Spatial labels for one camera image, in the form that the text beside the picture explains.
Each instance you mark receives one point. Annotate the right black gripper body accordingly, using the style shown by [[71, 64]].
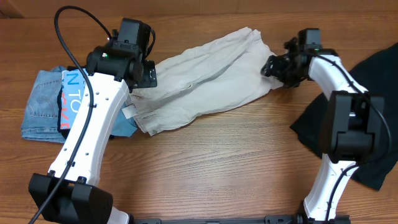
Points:
[[280, 69]]

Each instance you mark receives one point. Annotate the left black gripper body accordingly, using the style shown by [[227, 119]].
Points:
[[150, 78]]

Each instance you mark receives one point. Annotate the beige khaki shorts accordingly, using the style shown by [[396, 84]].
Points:
[[219, 76]]

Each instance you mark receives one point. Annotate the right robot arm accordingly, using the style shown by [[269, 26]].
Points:
[[350, 131]]

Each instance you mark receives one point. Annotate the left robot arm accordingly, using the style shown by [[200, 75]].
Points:
[[69, 192]]

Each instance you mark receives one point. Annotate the folded light blue t-shirt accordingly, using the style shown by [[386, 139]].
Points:
[[123, 127]]

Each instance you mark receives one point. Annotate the folded blue denim jeans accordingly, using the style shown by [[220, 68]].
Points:
[[40, 121]]

